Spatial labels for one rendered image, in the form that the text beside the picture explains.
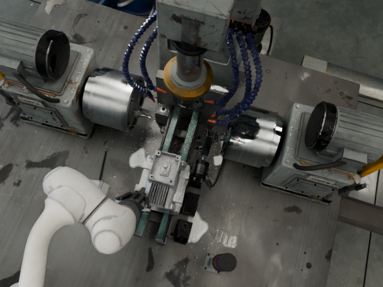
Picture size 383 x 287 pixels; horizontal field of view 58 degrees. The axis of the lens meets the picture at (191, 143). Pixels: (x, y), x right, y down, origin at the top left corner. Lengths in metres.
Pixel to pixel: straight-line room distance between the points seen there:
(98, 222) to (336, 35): 2.79
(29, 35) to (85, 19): 0.76
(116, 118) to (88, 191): 0.53
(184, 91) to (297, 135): 0.50
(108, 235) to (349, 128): 0.86
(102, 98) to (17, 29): 0.38
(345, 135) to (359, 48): 2.13
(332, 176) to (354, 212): 1.31
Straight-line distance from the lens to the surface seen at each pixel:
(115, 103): 1.43
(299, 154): 1.40
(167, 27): 1.02
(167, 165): 1.34
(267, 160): 1.46
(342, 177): 1.46
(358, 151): 1.33
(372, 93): 3.15
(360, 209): 2.76
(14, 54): 1.43
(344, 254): 2.70
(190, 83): 1.22
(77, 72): 1.52
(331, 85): 2.05
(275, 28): 2.65
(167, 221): 1.51
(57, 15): 2.19
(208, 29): 0.98
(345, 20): 3.50
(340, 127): 1.29
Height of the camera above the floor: 2.42
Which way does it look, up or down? 70 degrees down
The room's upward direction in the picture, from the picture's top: 10 degrees clockwise
